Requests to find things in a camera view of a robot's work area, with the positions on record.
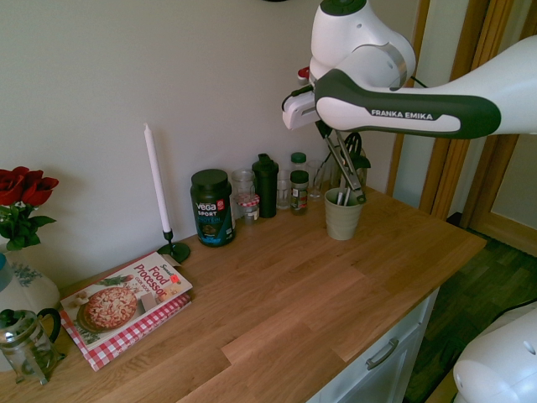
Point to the empty clear glass jar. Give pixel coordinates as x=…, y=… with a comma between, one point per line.
x=242, y=182

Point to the tall white candle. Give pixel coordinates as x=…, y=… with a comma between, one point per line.
x=157, y=180

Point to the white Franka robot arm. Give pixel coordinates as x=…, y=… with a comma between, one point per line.
x=377, y=42

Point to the wooden door frame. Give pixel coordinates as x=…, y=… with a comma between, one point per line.
x=499, y=168

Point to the black slotted spatula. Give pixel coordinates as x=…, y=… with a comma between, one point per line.
x=354, y=142

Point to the red checkered cookbook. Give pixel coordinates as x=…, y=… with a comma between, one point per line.
x=138, y=336

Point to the glass French press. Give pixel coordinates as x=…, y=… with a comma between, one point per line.
x=29, y=344

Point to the white cabinet drawer front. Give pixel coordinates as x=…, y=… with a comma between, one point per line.
x=390, y=331

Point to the black protein powder tub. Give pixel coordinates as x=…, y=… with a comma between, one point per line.
x=214, y=210

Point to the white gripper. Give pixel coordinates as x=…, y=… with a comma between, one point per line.
x=298, y=111

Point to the black shaker bottle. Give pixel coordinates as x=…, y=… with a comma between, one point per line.
x=265, y=189

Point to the small jar with checkered lid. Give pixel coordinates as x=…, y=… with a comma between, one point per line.
x=248, y=207

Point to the spice jar with dark lid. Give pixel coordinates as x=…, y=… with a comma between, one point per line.
x=299, y=193

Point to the spice jar with green lid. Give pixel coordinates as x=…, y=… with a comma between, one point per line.
x=298, y=161

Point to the green ribbed utensil holder cup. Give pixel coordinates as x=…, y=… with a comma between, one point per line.
x=342, y=222

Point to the food processor cookbook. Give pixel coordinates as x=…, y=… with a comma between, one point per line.
x=121, y=298

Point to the white floral vase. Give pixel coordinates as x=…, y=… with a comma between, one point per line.
x=29, y=289

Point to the clear drinking glass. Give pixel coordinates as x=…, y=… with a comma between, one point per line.
x=284, y=191
x=316, y=178

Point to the red rose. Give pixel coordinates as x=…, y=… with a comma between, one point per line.
x=40, y=186
x=12, y=182

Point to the black metal kitchen tongs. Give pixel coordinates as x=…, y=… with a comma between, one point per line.
x=350, y=176

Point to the black candle holder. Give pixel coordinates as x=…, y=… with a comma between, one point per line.
x=174, y=251

